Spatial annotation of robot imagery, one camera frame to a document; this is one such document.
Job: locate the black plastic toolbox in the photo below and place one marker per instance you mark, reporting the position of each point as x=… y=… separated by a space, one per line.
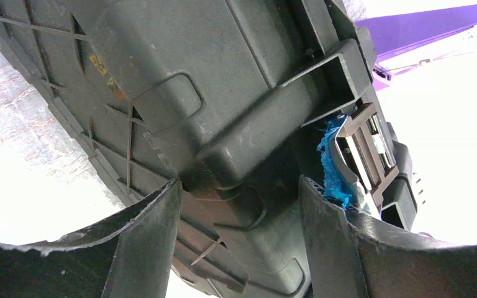
x=230 y=97

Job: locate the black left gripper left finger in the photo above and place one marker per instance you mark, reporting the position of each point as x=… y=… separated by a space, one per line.
x=127 y=254

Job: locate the purple plastic scraper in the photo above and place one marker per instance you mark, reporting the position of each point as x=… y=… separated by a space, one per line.
x=404 y=42

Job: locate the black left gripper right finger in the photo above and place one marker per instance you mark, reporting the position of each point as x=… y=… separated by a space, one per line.
x=352 y=254

